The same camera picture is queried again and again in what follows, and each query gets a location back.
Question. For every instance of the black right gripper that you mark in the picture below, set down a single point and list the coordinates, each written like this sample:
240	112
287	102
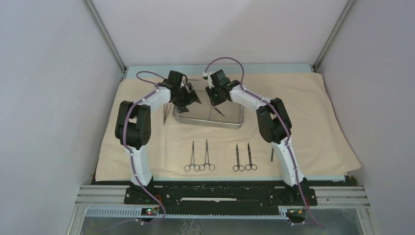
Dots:
214	102

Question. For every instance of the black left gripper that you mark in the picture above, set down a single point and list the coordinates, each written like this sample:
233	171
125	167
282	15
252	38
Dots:
191	97

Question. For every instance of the metal surgical instrument tray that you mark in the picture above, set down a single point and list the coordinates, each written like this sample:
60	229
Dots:
205	115

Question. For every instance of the metal tweezers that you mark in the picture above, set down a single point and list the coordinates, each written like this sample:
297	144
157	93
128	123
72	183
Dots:
166	112

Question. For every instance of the metal hemostat clamp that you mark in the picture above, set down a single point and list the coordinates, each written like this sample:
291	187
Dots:
192	164
207	164

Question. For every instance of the metal surgical scissors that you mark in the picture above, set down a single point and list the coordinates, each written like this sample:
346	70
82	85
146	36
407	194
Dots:
250	166

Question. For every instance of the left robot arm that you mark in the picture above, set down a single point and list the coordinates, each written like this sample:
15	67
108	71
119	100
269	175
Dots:
133	125

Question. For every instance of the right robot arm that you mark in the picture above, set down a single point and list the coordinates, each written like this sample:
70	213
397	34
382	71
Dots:
272	117

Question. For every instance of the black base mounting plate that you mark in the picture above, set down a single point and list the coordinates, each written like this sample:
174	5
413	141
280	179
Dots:
271	192

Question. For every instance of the aluminium frame rail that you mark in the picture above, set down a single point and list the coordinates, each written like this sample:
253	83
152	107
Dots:
108	201

